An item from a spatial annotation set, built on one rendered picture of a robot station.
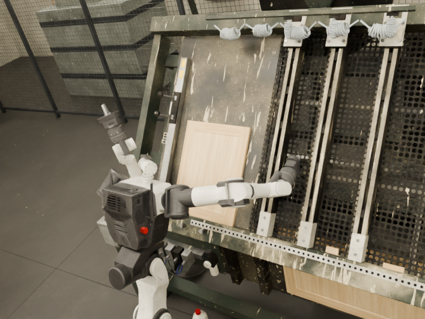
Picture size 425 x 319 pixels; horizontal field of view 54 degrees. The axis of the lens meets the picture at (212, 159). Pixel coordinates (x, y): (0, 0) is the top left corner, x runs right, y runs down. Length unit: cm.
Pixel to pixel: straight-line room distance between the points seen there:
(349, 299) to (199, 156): 120
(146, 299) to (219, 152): 90
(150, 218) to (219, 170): 62
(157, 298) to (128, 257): 33
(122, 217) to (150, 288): 49
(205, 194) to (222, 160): 61
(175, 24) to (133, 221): 134
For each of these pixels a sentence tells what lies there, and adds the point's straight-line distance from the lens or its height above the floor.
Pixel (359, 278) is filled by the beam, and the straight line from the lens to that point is 211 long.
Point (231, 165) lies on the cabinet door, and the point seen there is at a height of 115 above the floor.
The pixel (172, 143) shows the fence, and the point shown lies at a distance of 262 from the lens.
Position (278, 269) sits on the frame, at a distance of 275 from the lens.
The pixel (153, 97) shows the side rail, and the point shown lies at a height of 143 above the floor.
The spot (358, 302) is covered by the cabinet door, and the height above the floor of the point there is 38.
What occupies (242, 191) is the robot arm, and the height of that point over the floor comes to 136.
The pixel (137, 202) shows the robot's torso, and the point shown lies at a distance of 194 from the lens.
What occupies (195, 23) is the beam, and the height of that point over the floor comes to 183.
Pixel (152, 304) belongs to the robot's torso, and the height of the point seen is 75.
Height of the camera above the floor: 246
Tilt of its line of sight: 32 degrees down
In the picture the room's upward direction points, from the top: 14 degrees counter-clockwise
